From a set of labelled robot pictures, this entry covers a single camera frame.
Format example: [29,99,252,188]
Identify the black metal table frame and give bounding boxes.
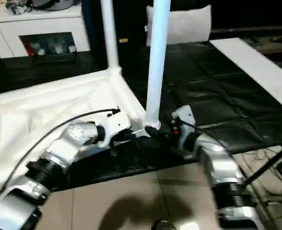
[244,148,282,188]

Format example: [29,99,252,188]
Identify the white plastic table leg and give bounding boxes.
[144,0,172,130]
[100,0,124,76]

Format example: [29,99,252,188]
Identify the black work mat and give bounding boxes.
[0,41,282,193]

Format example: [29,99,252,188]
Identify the tangled floor cables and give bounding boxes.
[237,146,282,193]

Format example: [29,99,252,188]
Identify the white glass-door cabinet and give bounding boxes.
[0,0,91,59]

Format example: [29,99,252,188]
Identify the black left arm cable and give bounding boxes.
[4,108,122,193]

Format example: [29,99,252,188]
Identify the white flat board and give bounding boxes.
[209,37,282,116]

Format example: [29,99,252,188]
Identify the light grey pillow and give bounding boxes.
[145,4,213,46]

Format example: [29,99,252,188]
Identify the white plastic table top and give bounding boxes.
[0,67,163,198]

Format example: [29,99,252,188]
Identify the dark robot body part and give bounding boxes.
[152,219,178,230]

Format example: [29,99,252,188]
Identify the wooden low shelf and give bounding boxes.
[241,34,282,56]

